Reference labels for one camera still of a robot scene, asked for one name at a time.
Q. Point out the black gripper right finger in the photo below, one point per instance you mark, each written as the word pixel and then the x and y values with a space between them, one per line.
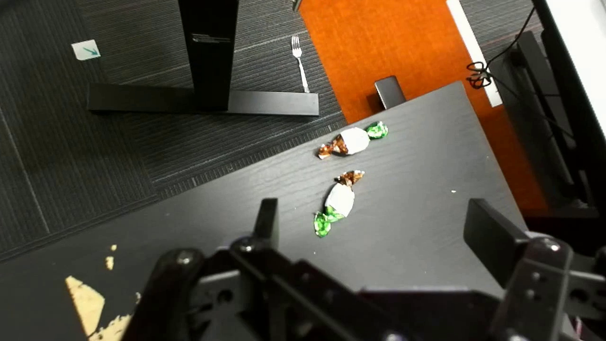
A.
pixel 495 240

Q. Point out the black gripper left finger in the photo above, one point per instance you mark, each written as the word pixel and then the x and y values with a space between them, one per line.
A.
pixel 266 221

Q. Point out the white sweet green brown wrapper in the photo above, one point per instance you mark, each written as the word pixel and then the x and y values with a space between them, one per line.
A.
pixel 342 200
pixel 353 141

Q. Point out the silver metal fork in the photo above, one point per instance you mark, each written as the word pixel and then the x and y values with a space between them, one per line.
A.
pixel 296 48

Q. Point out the black table foot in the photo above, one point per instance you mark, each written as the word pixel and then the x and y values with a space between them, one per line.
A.
pixel 389 94

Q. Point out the black desk leg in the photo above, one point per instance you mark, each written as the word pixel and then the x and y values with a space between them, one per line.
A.
pixel 209 50

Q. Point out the white strip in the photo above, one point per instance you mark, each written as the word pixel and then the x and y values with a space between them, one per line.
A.
pixel 471 39

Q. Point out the orange carpet tile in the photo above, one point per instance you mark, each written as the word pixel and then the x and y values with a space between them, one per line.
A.
pixel 391 39

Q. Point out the white paper slip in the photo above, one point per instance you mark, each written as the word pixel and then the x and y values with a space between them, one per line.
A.
pixel 86 50

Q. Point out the black metal frame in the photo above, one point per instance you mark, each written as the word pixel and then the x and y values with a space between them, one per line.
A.
pixel 569 126

